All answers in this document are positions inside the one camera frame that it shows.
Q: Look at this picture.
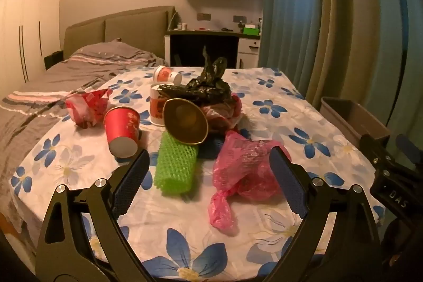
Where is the black nightstand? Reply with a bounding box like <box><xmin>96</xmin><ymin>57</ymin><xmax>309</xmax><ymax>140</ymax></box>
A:
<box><xmin>44</xmin><ymin>51</ymin><xmax>64</xmax><ymax>71</ymax></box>

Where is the white drawer cabinet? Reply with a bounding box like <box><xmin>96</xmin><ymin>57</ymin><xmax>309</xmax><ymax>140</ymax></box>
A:
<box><xmin>237</xmin><ymin>37</ymin><xmax>261</xmax><ymax>68</ymax></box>

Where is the crumpled red wrapper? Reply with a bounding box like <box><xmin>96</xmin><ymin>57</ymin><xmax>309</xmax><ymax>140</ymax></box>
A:
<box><xmin>65</xmin><ymin>88</ymin><xmax>113</xmax><ymax>129</ymax></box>

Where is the grey plastic bin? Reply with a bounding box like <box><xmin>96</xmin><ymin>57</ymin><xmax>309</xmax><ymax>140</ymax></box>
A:
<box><xmin>320</xmin><ymin>96</ymin><xmax>392</xmax><ymax>150</ymax></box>

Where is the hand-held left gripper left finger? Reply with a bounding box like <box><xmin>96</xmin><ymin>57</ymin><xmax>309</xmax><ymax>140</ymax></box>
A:
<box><xmin>35</xmin><ymin>149</ymin><xmax>150</xmax><ymax>282</ymax></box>

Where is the padded bed headboard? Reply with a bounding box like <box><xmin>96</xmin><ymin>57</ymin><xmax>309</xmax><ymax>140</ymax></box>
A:
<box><xmin>63</xmin><ymin>5</ymin><xmax>176</xmax><ymax>59</ymax></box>

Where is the grey pillow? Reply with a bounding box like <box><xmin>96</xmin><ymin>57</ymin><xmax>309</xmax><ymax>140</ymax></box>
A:
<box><xmin>68</xmin><ymin>40</ymin><xmax>156</xmax><ymax>61</ymax></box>

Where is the white paper cup red label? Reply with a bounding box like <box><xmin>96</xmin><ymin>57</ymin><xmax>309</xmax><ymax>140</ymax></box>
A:
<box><xmin>149</xmin><ymin>84</ymin><xmax>172</xmax><ymax>127</ymax></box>
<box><xmin>154</xmin><ymin>65</ymin><xmax>183</xmax><ymax>85</ymax></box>

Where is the white wardrobe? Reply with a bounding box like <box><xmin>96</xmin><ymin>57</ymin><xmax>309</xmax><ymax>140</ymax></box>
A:
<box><xmin>0</xmin><ymin>0</ymin><xmax>67</xmax><ymax>94</ymax></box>

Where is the blue cloth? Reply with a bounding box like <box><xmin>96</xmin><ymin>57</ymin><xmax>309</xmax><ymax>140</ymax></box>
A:
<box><xmin>197</xmin><ymin>136</ymin><xmax>226</xmax><ymax>160</ymax></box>

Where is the translucent red plastic bag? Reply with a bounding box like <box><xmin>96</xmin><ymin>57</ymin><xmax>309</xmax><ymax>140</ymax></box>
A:
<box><xmin>203</xmin><ymin>94</ymin><xmax>247</xmax><ymax>137</ymax></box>

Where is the dark desk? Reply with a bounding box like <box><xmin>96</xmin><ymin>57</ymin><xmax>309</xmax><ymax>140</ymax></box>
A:
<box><xmin>164</xmin><ymin>27</ymin><xmax>261</xmax><ymax>69</ymax></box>

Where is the green foam net sleeve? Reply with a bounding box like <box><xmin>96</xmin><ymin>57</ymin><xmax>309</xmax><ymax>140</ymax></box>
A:
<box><xmin>154</xmin><ymin>131</ymin><xmax>200</xmax><ymax>195</ymax></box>

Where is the pink plastic bag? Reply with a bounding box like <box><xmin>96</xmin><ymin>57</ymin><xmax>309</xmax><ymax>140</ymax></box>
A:
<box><xmin>208</xmin><ymin>131</ymin><xmax>293</xmax><ymax>230</ymax></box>

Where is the blue and beige curtain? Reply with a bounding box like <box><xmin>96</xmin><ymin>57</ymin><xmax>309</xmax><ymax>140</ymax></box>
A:
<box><xmin>258</xmin><ymin>0</ymin><xmax>423</xmax><ymax>150</ymax></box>

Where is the black plastic bag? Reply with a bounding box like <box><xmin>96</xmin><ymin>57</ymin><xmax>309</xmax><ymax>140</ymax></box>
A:
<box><xmin>158</xmin><ymin>46</ymin><xmax>236</xmax><ymax>104</ymax></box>

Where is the red cup gold interior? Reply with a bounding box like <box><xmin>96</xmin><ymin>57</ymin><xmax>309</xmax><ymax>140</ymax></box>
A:
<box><xmin>162</xmin><ymin>98</ymin><xmax>209</xmax><ymax>145</ymax></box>

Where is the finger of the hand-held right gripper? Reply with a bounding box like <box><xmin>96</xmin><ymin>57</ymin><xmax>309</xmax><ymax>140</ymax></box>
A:
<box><xmin>395</xmin><ymin>133</ymin><xmax>423</xmax><ymax>170</ymax></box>
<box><xmin>360</xmin><ymin>133</ymin><xmax>394</xmax><ymax>170</ymax></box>

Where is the grey striped duvet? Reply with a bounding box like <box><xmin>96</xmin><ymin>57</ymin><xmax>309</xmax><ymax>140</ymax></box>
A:
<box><xmin>0</xmin><ymin>47</ymin><xmax>166</xmax><ymax>236</ymax></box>

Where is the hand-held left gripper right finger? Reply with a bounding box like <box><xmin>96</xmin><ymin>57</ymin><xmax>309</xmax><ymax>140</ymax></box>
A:
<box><xmin>264</xmin><ymin>146</ymin><xmax>385</xmax><ymax>282</ymax></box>

